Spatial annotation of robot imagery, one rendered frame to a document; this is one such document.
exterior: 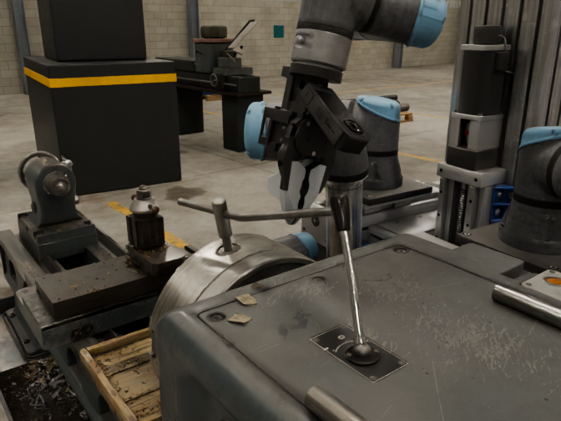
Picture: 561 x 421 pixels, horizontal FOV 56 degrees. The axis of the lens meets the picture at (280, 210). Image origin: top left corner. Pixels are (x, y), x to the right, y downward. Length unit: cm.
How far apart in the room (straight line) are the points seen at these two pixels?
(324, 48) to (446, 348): 38
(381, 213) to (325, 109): 81
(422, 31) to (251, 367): 48
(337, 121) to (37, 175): 138
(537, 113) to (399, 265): 65
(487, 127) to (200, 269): 77
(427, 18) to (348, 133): 21
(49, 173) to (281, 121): 128
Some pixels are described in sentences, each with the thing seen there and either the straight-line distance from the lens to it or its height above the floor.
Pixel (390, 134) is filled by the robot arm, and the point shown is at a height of 130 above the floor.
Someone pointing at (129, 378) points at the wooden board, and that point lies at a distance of 119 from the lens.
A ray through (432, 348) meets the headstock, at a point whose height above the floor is 125.
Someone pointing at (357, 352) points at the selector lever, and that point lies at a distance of 55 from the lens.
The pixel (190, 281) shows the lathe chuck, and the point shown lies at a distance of 83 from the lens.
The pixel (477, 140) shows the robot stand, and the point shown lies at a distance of 130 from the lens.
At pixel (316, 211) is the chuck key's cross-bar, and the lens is 67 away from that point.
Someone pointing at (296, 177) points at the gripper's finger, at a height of 138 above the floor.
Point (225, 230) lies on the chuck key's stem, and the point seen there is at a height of 127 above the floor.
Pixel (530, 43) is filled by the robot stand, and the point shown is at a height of 154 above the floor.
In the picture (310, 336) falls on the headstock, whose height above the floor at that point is 126.
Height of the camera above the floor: 157
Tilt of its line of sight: 19 degrees down
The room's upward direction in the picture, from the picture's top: straight up
